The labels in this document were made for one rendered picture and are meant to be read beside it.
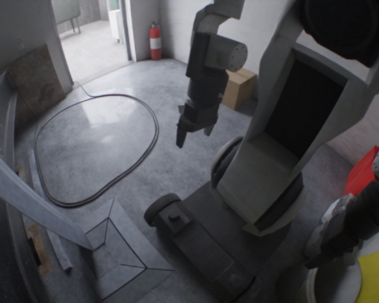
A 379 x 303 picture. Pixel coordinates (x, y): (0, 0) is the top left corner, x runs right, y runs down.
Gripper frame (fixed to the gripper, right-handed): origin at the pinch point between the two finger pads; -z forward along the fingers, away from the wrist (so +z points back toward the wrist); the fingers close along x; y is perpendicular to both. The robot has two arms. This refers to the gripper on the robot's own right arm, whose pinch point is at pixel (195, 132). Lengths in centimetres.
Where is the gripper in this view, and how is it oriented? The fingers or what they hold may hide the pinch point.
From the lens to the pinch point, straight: 50.5
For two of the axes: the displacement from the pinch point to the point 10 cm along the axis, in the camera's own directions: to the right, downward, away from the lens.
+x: -7.5, 3.5, -5.7
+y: 6.4, 6.0, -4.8
